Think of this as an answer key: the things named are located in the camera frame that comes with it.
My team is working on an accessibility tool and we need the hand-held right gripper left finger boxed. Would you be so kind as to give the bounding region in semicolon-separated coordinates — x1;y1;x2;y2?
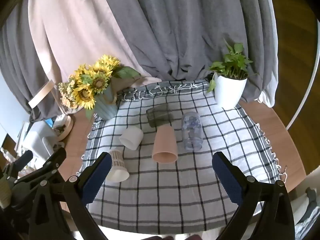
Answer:
29;152;112;240

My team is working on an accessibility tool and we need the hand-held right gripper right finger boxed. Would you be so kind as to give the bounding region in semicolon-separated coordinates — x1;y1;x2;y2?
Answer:
212;151;296;240

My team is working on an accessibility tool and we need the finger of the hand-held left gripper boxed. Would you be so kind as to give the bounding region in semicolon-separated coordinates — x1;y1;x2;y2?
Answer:
15;148;67;193
4;150;33;180

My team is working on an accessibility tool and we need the pink cup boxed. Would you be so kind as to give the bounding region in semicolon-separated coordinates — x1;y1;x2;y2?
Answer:
152;125;178;164

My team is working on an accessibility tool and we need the white cup with dotted band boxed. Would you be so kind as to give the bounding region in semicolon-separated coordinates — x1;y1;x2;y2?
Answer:
106;148;130;182

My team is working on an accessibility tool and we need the plain white cup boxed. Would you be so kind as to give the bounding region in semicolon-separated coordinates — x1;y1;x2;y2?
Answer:
119;127;144;150

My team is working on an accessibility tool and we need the clear printed plastic cup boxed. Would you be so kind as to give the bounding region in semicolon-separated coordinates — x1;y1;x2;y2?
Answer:
181;112;203;151

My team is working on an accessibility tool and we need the dark green translucent cup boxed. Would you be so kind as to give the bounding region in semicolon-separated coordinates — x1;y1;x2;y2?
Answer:
146;104;174;128

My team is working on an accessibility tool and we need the white appliance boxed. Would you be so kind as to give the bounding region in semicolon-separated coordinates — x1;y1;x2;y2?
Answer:
24;122;65;158

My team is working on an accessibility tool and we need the round wooden stand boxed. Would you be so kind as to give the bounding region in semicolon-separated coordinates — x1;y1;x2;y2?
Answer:
53;114;74;141

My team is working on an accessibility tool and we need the grey checked tablecloth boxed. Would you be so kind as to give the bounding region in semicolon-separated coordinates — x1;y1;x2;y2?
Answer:
76;80;288;235

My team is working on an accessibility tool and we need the beige dried flower bunch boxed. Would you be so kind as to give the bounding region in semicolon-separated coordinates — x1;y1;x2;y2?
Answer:
58;79;84;110

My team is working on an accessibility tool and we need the ribbed blue-green vase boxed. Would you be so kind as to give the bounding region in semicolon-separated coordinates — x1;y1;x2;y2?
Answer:
94;84;119;120

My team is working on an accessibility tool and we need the sunflower bouquet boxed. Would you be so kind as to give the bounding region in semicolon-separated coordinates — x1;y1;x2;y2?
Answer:
69;54;142;110

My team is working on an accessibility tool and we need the grey cloth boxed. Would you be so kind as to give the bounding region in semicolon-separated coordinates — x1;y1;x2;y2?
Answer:
295;187;320;233

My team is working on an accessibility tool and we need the white plant pot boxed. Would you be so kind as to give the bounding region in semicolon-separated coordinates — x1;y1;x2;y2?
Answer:
214;72;248;109

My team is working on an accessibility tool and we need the white hoop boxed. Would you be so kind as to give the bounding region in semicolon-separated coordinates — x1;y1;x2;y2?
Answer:
286;21;320;131

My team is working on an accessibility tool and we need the green potted plant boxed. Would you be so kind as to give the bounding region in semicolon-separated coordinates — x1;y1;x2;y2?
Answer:
206;39;258;93

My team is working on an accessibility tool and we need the pink curtain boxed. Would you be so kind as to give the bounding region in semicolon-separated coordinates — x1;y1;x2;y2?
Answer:
27;0;163;94

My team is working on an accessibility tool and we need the white curtain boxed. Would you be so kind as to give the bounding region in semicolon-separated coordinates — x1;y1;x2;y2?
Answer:
257;0;279;108

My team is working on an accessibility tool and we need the grey curtain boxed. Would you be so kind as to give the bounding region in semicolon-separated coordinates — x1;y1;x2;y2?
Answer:
0;0;275;122

